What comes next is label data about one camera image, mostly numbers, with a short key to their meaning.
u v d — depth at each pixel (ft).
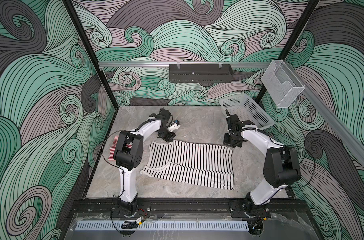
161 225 2.29
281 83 2.61
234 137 2.41
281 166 1.51
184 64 3.11
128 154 1.74
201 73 3.13
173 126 2.87
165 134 2.73
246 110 3.83
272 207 2.48
